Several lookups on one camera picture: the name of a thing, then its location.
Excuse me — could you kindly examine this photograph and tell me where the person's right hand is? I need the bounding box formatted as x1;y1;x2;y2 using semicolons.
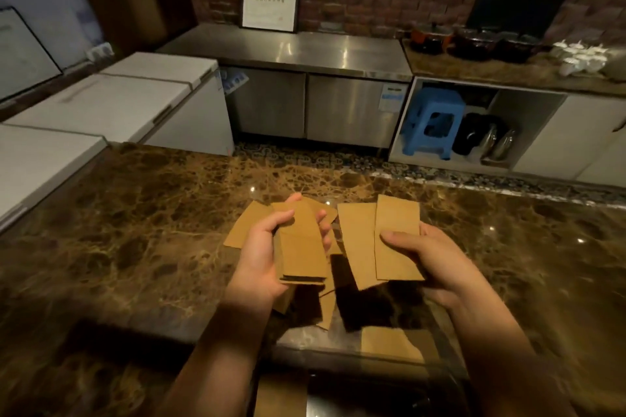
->
380;222;486;311

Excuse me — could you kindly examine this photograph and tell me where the person's left hand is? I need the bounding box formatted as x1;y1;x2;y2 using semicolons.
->
227;192;334;315

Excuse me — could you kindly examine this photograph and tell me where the brown paper sleeve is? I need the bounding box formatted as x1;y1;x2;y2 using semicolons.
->
315;236;343;331
337;203;388;292
360;326;425;364
223;200;274;251
374;194;425;282

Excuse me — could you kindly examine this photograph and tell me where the stack of brown paper sleeves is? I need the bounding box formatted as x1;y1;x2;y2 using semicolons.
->
270;199;330;286

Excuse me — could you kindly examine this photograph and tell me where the person's right forearm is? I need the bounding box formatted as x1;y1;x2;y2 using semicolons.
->
439;279;579;417

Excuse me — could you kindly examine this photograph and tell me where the person's left forearm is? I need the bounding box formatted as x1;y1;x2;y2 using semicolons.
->
156;285;276;417

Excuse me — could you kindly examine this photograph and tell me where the blue plastic stool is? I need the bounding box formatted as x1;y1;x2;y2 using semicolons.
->
400;86;466;161

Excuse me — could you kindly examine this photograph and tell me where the black bag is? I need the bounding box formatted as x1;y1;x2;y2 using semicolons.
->
452;112;496;157

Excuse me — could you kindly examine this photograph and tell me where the stainless steel counter cabinet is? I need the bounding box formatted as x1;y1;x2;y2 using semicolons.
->
156;23;414;150

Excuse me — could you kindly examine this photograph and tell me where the silver metal pot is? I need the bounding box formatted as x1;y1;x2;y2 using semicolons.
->
481;123;520;166

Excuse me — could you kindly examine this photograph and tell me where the white blue label sticker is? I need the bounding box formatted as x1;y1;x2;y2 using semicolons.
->
379;84;408;114

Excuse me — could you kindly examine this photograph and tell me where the white chest freezer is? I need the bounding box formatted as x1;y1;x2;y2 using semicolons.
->
100;51;235;157
4;73;192;145
0;123;108;233

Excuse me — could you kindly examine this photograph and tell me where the white counter cabinet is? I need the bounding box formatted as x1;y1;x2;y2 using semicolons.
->
388;77;626;189

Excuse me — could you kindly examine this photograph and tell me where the framed white certificate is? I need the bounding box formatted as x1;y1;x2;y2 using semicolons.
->
238;0;300;34

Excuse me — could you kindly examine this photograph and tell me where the white power socket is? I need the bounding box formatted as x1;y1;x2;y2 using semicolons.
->
86;42;114;64

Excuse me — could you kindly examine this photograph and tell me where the black monitor screen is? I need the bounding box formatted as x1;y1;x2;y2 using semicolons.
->
465;0;568;39

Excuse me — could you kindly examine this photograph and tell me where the group of white cups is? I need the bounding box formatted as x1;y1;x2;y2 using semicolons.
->
552;39;610;78

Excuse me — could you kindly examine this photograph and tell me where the brown wooden board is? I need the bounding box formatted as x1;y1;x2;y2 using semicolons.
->
77;0;197;57

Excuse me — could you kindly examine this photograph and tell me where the black framed whiteboard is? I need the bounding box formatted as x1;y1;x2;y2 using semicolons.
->
0;6;64;103

